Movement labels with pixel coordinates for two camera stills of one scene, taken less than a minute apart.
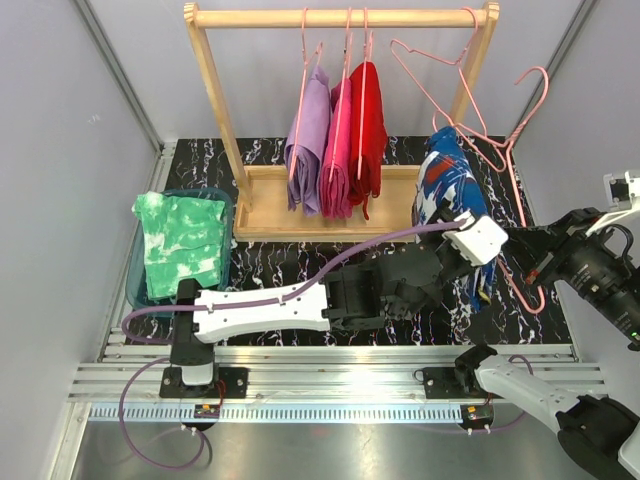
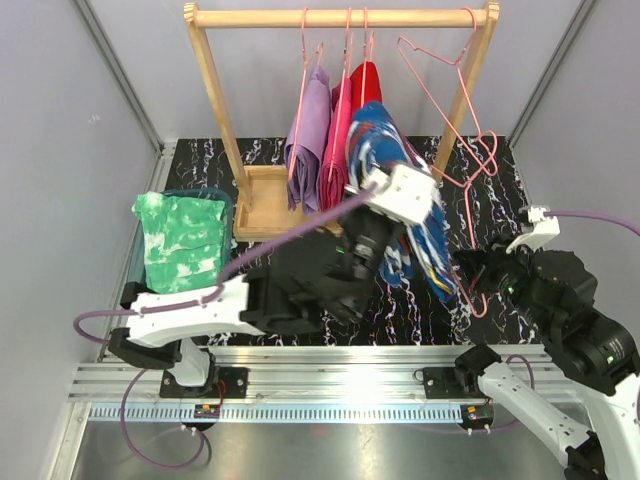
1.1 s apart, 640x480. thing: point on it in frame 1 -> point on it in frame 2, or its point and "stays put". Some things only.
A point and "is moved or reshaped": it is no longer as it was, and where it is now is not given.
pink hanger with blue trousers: x=502 y=272 is moved or reshaped
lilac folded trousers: x=307 y=142 stays put
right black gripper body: x=545 y=245 -> x=486 y=265
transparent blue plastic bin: x=137 y=293 stays put
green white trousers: x=182 y=241 stays put
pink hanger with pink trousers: x=337 y=176 stays put
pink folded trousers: x=335 y=185 stays put
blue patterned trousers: x=448 y=187 -> x=375 y=140
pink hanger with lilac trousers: x=308 y=145 stays put
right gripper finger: x=533 y=274 -> x=487 y=284
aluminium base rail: x=296 y=383 stays put
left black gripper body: x=445 y=226 -> x=382 y=232
